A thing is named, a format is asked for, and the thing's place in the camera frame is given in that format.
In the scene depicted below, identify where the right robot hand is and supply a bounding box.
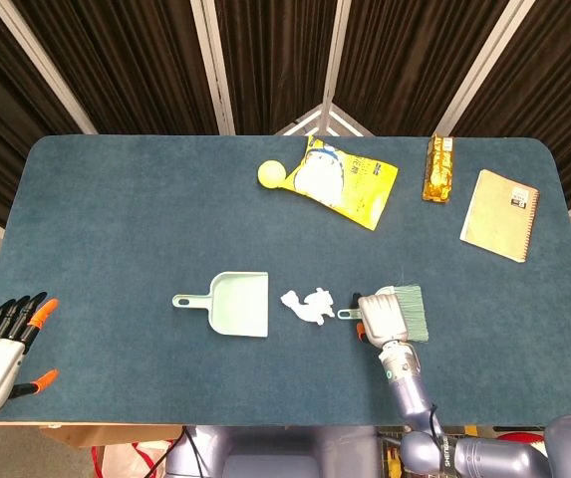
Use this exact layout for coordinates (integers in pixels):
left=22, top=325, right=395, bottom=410
left=350, top=291, right=411, bottom=350

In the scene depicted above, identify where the mint green hand broom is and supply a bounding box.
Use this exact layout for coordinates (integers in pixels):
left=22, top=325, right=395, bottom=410
left=337, top=283, right=430, bottom=344

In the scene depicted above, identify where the white paper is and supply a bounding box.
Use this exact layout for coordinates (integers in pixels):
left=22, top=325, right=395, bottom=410
left=279, top=286, right=335, bottom=327

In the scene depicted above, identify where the mint green dustpan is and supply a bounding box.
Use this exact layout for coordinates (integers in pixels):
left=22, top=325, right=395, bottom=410
left=171, top=271, right=270, bottom=339

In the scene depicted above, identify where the yellow snack bag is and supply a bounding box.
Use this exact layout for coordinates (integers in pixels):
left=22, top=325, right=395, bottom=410
left=283, top=134, right=400, bottom=232

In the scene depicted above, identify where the red and white plastic bag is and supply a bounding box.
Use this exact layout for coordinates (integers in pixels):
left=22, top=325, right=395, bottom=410
left=91, top=440, right=176, bottom=478

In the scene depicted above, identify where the yellow tennis ball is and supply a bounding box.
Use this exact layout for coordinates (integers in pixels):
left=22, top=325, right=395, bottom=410
left=257, top=159, right=287, bottom=189

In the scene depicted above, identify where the brown cardboard box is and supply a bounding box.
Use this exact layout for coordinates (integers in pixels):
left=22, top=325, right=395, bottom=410
left=40, top=423, right=181, bottom=449

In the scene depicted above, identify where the brown spiral notebook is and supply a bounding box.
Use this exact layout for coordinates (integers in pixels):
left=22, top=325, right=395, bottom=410
left=459, top=168, right=540, bottom=264

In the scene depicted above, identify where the gold foil snack pack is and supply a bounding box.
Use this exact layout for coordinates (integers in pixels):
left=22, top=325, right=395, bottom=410
left=422, top=133, right=456, bottom=203

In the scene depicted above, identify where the grey robot torso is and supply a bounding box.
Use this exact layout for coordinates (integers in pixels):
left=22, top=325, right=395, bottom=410
left=164, top=425, right=384, bottom=478

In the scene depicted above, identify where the blue felt table mat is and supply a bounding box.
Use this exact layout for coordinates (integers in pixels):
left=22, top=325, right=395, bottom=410
left=0, top=134, right=571, bottom=427

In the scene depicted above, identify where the dark brown partition screen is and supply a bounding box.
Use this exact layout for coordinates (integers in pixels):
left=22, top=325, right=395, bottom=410
left=0, top=0, right=571, bottom=240

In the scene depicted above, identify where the metal wire cart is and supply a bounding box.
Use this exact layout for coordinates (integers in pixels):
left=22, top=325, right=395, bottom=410
left=379, top=426, right=416, bottom=478

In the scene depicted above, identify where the black torso cable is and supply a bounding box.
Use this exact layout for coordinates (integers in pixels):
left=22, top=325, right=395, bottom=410
left=144, top=425, right=202, bottom=478

